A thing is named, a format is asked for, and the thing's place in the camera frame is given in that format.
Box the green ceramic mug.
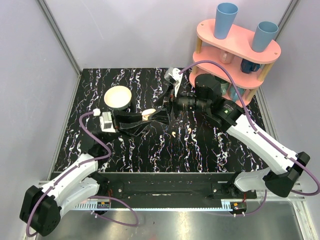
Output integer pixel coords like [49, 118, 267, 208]
[216, 77, 230, 96]

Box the white earbud case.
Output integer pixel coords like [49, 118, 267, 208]
[141, 108, 156, 121]

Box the cream and green bowl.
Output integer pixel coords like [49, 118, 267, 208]
[103, 85, 132, 110]

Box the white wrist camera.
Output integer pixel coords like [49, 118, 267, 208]
[93, 108, 116, 133]
[164, 67, 183, 97]

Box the pink mug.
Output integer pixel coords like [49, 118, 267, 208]
[219, 50, 235, 64]

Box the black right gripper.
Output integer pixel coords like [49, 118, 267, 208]
[148, 81, 210, 126]

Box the light blue mug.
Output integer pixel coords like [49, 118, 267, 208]
[228, 85, 246, 102]

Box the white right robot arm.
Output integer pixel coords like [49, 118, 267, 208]
[158, 70, 310, 199]

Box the left blue plastic cup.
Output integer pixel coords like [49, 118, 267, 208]
[213, 2, 238, 40]

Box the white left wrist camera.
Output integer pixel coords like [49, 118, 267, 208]
[93, 108, 116, 133]

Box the pink three-tier shelf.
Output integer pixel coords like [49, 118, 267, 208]
[192, 18, 281, 105]

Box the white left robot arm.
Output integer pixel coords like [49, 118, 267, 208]
[19, 108, 143, 238]

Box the dark blue mug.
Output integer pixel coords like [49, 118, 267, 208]
[240, 59, 261, 74]

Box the blue plastic cup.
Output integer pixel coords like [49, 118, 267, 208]
[213, 2, 238, 40]
[251, 21, 279, 53]

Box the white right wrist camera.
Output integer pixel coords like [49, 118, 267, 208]
[164, 67, 183, 97]

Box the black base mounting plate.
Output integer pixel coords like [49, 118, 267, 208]
[95, 172, 257, 200]

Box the right blue plastic cup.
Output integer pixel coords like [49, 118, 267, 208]
[251, 21, 279, 53]

